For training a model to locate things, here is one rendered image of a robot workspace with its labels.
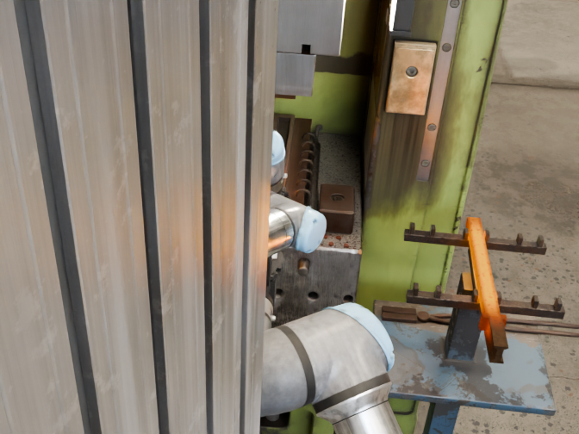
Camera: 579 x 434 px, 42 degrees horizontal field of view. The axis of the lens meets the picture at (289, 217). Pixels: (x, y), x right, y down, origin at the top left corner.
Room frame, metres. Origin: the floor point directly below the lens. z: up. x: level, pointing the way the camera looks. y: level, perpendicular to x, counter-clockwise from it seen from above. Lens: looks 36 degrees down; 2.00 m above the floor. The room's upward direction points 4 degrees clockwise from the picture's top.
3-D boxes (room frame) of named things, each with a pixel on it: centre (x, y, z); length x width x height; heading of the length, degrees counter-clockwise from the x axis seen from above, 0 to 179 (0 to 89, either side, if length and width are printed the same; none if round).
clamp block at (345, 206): (1.51, -0.11, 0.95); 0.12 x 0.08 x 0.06; 178
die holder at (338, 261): (1.68, 0.01, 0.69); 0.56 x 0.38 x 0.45; 178
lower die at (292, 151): (1.67, 0.06, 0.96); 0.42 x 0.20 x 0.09; 178
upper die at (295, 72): (1.67, 0.06, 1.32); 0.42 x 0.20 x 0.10; 178
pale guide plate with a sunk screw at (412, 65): (1.58, -0.25, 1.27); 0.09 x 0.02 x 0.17; 88
